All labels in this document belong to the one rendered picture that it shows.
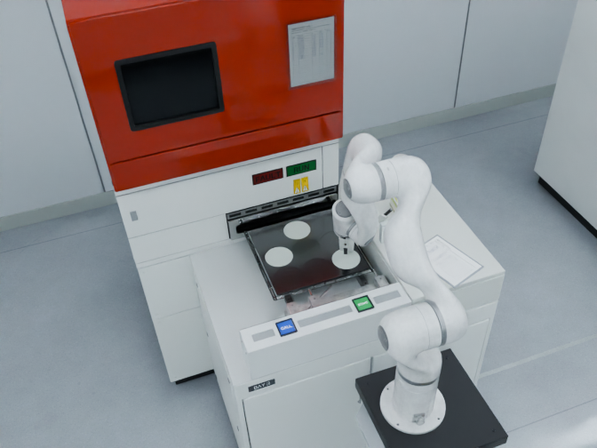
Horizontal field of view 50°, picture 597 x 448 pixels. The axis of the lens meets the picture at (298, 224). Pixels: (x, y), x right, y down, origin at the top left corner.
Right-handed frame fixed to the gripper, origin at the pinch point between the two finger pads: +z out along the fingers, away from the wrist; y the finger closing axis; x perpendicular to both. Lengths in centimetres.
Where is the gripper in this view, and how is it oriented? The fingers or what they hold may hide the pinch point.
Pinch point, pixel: (346, 244)
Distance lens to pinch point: 234.3
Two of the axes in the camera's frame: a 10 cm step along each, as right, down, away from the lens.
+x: -9.9, -0.5, 1.1
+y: 0.9, -9.2, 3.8
